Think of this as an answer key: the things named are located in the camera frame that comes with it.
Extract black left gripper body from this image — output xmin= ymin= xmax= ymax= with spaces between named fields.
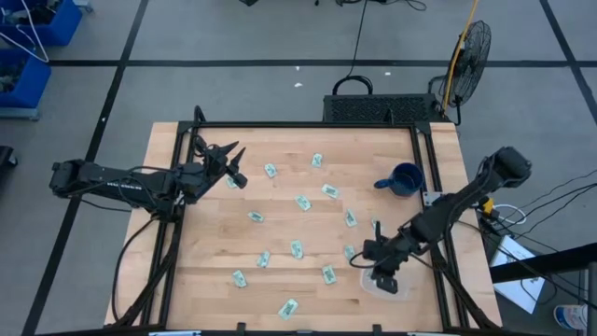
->
xmin=193 ymin=145 xmax=234 ymax=197

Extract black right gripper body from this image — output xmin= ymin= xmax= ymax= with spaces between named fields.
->
xmin=362 ymin=232 xmax=416 ymax=280

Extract clear plastic bag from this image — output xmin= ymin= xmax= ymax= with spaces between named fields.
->
xmin=359 ymin=265 xmax=416 ymax=301

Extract dark blue mug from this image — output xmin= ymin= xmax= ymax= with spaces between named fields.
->
xmin=373 ymin=161 xmax=425 ymax=197

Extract white paper booklet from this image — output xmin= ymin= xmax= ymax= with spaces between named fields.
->
xmin=489 ymin=234 xmax=547 ymax=315

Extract black perforated computer case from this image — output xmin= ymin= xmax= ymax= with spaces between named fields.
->
xmin=322 ymin=92 xmax=445 ymax=125

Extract black beam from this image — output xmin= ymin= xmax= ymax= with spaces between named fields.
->
xmin=489 ymin=242 xmax=597 ymax=284

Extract grey shelf base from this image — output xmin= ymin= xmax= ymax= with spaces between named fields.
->
xmin=0 ymin=106 xmax=41 ymax=121

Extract blue storage bin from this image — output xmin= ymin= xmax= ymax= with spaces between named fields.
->
xmin=0 ymin=49 xmax=52 ymax=111
xmin=0 ymin=0 xmax=83 ymax=48

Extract black object at floor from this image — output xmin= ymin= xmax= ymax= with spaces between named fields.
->
xmin=0 ymin=145 xmax=19 ymax=169

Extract black floor fan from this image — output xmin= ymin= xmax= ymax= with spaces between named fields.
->
xmin=428 ymin=20 xmax=493 ymax=127

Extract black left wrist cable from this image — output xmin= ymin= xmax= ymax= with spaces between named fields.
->
xmin=191 ymin=133 xmax=210 ymax=160

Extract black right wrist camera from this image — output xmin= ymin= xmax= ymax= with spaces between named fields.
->
xmin=371 ymin=273 xmax=400 ymax=295

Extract white coiled cable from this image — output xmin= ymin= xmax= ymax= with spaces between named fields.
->
xmin=493 ymin=203 xmax=528 ymax=226

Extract black left base cable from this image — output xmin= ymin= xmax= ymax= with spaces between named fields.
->
xmin=110 ymin=217 xmax=160 ymax=324

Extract black looped floor cable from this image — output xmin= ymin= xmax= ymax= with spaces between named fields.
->
xmin=331 ymin=0 xmax=374 ymax=97

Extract black power cable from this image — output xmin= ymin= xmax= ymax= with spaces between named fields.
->
xmin=512 ymin=169 xmax=597 ymax=212

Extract grey metal post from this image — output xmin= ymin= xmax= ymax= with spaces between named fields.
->
xmin=585 ymin=260 xmax=597 ymax=336

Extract thin white cable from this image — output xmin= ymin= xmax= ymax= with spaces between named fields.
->
xmin=0 ymin=0 xmax=50 ymax=64

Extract black tangled floor cables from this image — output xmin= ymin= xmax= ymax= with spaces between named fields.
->
xmin=335 ymin=0 xmax=428 ymax=12

